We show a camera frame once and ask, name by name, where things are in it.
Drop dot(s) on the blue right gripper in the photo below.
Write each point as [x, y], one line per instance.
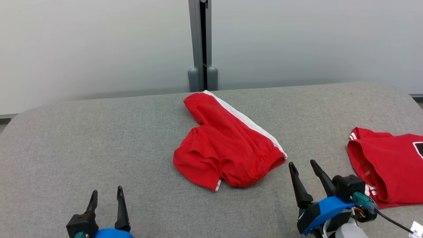
[320, 211]

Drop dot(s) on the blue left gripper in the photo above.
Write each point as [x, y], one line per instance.
[112, 233]

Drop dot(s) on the red white jersey shirt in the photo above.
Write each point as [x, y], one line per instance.
[393, 165]

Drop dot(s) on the red shorts with white stripe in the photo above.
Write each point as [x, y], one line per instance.
[224, 148]

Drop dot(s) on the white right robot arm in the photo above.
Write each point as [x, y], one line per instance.
[350, 230]

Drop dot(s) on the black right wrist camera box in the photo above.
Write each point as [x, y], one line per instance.
[348, 187]

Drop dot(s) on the teal left camera connector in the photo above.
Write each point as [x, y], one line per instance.
[79, 235]

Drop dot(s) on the teal camera connector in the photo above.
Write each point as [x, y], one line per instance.
[79, 235]
[365, 202]

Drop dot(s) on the teal right camera connector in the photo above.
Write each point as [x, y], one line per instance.
[365, 202]

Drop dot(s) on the grey wall baseboard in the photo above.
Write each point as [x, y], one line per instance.
[8, 116]

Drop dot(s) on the grey cylindrical post foot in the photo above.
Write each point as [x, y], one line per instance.
[212, 78]
[193, 79]

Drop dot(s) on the grey metal partition post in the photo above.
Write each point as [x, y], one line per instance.
[200, 36]

